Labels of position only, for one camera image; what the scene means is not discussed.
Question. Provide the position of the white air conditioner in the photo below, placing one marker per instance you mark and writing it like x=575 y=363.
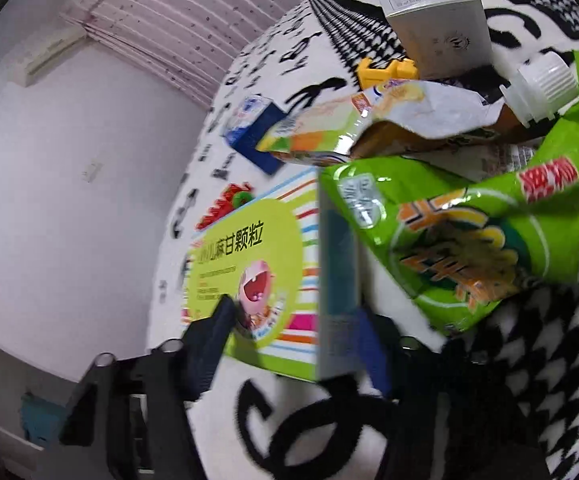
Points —
x=44 y=57

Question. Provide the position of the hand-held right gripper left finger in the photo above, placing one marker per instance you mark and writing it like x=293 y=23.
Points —
x=208 y=355

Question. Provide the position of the black and white printed blanket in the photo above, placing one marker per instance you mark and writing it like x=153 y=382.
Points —
x=219 y=410

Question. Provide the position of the white carton box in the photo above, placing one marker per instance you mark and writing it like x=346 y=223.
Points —
x=439 y=25

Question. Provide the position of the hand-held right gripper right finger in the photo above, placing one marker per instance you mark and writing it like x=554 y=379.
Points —
x=373 y=355

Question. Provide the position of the striped green medicine box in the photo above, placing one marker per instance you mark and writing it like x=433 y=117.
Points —
x=249 y=260

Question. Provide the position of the green snack bag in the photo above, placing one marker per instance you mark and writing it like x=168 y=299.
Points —
x=469 y=240

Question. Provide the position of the red snack packet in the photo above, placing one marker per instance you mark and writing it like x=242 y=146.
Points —
x=219 y=210

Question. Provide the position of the white printed wrapper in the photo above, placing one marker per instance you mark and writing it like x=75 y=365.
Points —
x=499 y=157

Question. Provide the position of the yellow orange snack bag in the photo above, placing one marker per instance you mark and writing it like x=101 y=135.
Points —
x=329 y=120

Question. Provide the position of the white wall socket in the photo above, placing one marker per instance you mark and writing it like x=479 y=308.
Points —
x=91 y=171

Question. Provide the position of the teal object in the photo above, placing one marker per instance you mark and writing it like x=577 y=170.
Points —
x=39 y=420

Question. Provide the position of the pink curtain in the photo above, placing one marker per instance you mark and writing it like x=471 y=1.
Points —
x=179 y=10

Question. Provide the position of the blue cookie box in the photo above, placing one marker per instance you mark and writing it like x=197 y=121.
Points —
x=249 y=135

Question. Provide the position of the yellow plastic clip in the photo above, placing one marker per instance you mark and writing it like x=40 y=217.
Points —
x=374 y=72

